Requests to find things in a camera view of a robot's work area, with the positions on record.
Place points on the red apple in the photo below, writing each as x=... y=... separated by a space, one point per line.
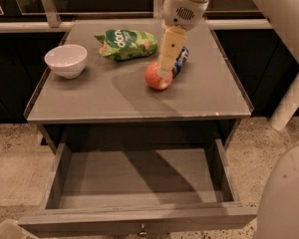
x=155 y=81

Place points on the open grey top drawer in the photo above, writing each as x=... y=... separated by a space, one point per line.
x=114 y=192

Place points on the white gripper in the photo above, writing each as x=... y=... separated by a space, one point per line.
x=181 y=13

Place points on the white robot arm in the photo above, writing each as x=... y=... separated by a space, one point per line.
x=278 y=212

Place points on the blue soda can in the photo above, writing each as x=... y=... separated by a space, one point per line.
x=180 y=61

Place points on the white ceramic bowl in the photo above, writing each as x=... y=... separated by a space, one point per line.
x=67 y=61

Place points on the metal railing frame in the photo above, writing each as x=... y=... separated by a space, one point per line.
x=26 y=16

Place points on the green chip bag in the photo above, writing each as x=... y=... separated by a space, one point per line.
x=121 y=45

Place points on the clear plastic bin corner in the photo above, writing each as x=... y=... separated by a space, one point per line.
x=9 y=229

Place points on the metal drawer knob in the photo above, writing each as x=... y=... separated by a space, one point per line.
x=143 y=232

